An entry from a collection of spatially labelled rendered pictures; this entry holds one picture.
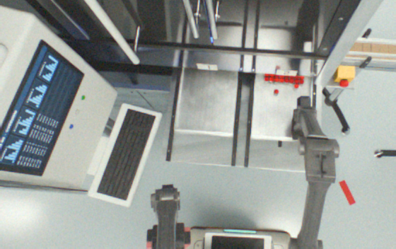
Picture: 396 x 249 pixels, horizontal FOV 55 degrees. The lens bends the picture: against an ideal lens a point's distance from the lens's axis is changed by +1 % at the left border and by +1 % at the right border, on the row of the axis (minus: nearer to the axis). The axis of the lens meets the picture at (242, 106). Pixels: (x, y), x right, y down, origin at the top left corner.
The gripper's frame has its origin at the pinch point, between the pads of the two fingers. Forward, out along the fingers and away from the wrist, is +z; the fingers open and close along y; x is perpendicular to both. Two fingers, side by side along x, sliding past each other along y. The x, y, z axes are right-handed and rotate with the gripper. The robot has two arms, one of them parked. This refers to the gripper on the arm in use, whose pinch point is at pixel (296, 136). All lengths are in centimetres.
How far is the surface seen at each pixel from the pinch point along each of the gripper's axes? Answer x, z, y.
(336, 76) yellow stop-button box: -14.1, -15.9, 22.3
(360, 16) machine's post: -8, -66, 14
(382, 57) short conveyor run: -36, -10, 37
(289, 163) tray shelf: 2.4, 3.7, -11.5
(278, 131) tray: 7.8, 1.3, 1.7
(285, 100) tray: 5.8, -1.2, 16.5
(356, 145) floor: -53, 86, 29
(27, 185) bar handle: 88, -38, -37
